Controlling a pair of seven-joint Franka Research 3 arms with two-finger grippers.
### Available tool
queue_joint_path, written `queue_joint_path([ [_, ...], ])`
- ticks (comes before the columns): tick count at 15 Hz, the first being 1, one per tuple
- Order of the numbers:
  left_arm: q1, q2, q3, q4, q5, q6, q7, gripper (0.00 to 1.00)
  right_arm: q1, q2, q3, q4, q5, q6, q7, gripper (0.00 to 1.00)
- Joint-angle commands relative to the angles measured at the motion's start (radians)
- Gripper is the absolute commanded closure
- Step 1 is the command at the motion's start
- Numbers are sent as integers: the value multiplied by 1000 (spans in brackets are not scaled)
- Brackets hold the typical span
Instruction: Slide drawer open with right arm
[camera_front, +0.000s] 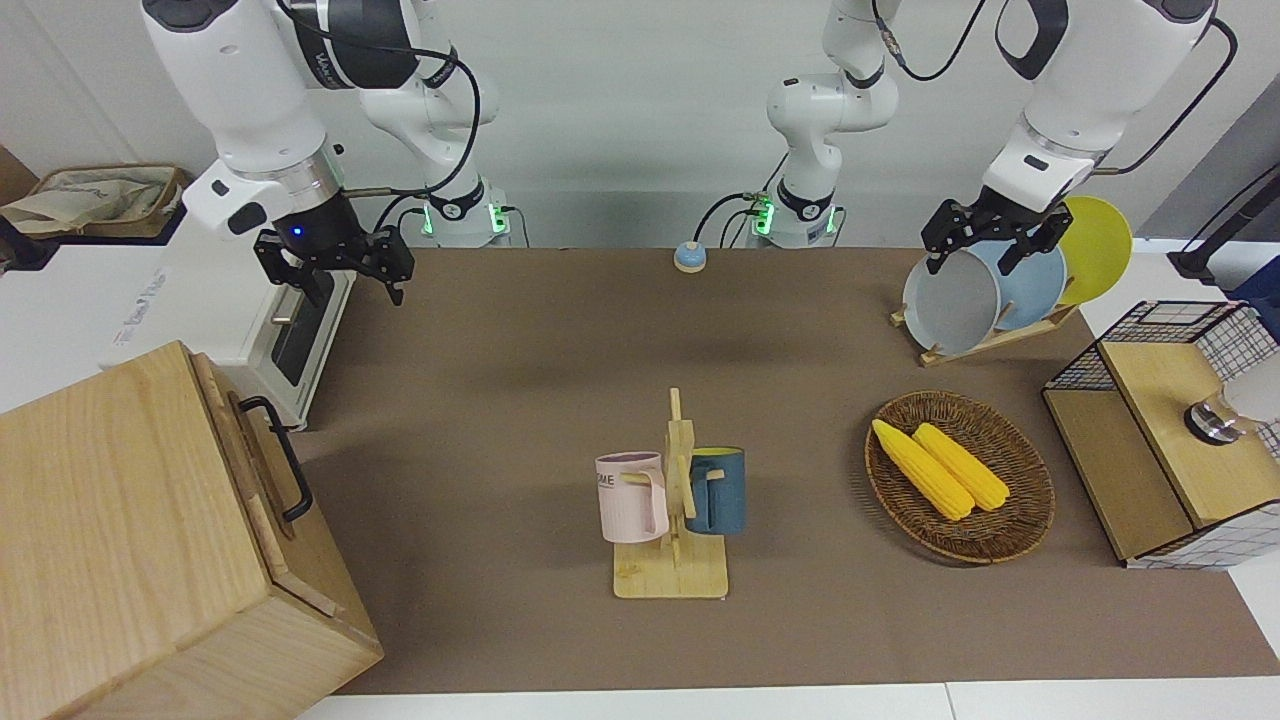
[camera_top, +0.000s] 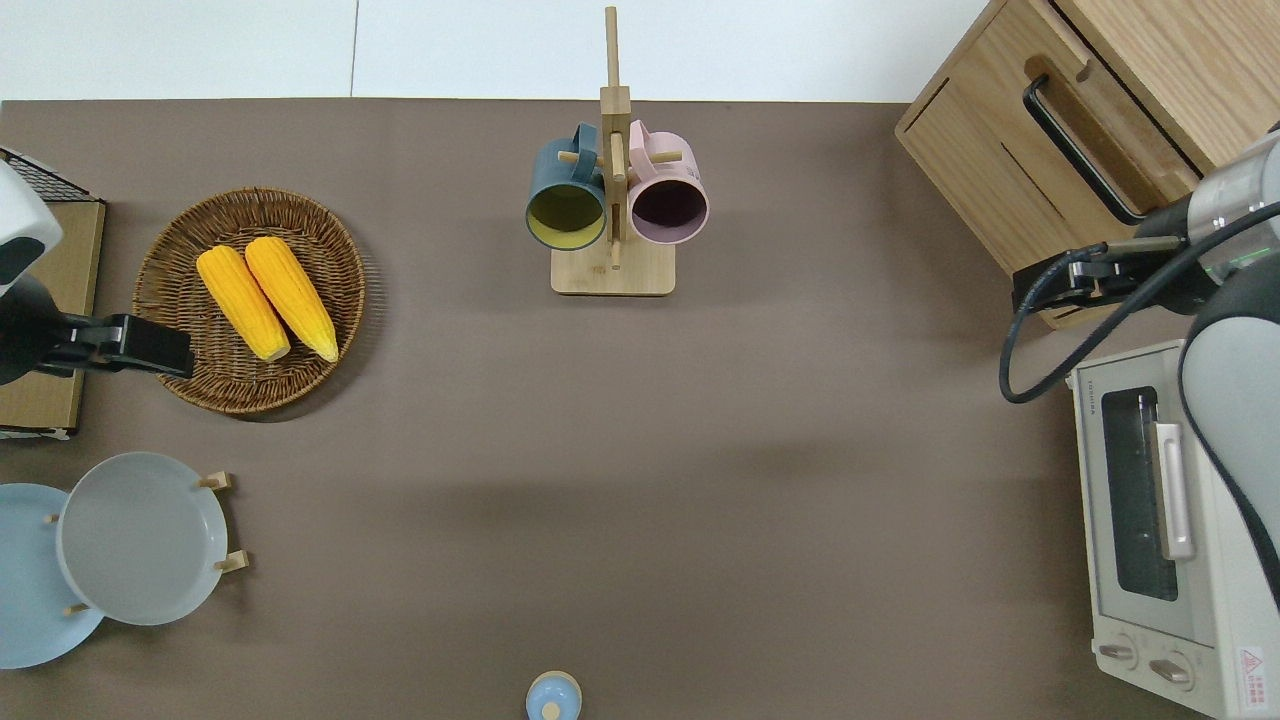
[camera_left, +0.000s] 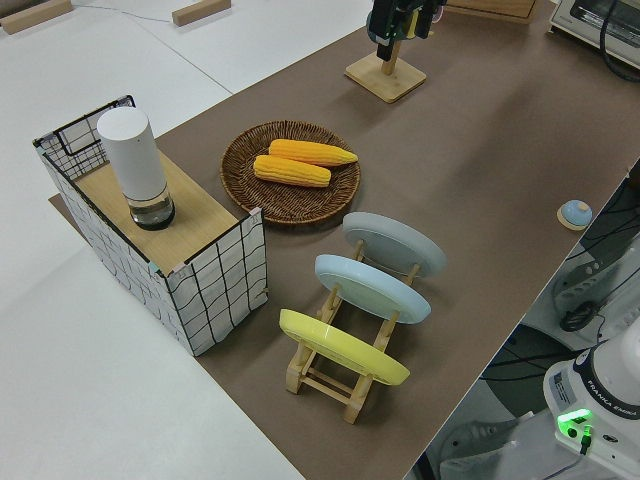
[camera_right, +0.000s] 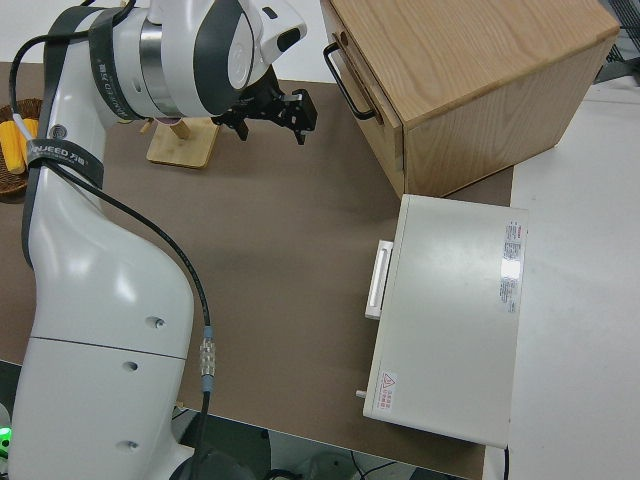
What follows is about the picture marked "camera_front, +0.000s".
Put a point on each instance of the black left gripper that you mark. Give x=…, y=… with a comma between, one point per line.
x=1005, y=215

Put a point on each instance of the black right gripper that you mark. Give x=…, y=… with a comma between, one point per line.
x=315, y=235

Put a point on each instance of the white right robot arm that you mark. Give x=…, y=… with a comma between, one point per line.
x=240, y=90

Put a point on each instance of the light blue plate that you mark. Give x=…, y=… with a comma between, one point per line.
x=1030, y=290

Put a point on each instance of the grey plate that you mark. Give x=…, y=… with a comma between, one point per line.
x=950, y=305

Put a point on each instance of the yellow plate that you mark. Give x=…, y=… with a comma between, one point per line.
x=1100, y=250

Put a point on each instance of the wooden plate rack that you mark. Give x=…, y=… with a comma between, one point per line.
x=985, y=345

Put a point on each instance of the white toaster oven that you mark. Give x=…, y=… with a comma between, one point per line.
x=190, y=300

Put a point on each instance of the brown table mat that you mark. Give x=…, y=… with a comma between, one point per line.
x=500, y=350

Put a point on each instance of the black stand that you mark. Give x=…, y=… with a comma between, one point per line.
x=1195, y=262

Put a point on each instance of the yellow corn cob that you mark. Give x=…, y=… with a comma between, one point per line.
x=925, y=470
x=965, y=465

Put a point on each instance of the brown cardboard box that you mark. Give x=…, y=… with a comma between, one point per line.
x=100, y=195

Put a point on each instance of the brown wicker basket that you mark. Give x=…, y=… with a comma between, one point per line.
x=1010, y=520

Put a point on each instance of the small blue call bell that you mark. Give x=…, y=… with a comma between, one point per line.
x=690, y=258

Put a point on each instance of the light wooden cabinet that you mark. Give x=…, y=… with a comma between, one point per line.
x=120, y=520

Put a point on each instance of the dark blue mug yellow inside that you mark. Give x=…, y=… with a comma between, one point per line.
x=725, y=500

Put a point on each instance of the pink mug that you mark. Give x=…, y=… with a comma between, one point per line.
x=625, y=510

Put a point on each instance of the wooden mug tree stand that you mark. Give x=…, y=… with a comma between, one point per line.
x=670, y=575

